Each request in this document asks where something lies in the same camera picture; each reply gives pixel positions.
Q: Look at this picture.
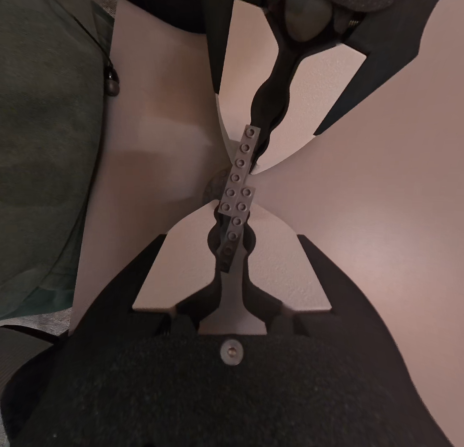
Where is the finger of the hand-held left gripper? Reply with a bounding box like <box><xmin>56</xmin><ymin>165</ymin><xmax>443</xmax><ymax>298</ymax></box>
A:
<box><xmin>216</xmin><ymin>0</ymin><xmax>290</xmax><ymax>162</ymax></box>
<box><xmin>253</xmin><ymin>44</ymin><xmax>367</xmax><ymax>174</ymax></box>

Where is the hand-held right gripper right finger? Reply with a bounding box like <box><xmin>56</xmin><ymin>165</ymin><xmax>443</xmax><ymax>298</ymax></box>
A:
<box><xmin>242</xmin><ymin>204</ymin><xmax>332</xmax><ymax>331</ymax></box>

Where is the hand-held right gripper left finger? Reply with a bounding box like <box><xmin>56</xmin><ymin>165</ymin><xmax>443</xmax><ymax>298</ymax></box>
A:
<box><xmin>132</xmin><ymin>204</ymin><xmax>223</xmax><ymax>327</ymax></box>

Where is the green sweatshirt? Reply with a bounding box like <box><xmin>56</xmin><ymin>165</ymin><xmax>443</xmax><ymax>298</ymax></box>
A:
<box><xmin>0</xmin><ymin>0</ymin><xmax>120</xmax><ymax>321</ymax></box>

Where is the black cord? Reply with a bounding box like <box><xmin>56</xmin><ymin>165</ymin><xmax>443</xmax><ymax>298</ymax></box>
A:
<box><xmin>72</xmin><ymin>16</ymin><xmax>121</xmax><ymax>97</ymax></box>

